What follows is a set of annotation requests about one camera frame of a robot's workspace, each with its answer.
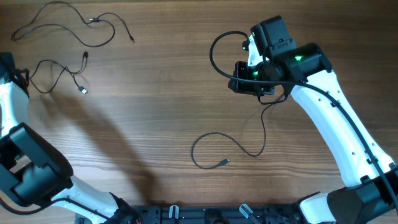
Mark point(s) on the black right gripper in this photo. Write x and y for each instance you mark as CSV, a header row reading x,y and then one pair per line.
x,y
244,88

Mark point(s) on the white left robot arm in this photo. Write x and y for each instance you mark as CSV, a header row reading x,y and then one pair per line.
x,y
34,174

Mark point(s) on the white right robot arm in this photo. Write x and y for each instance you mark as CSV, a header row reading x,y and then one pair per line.
x,y
305,73

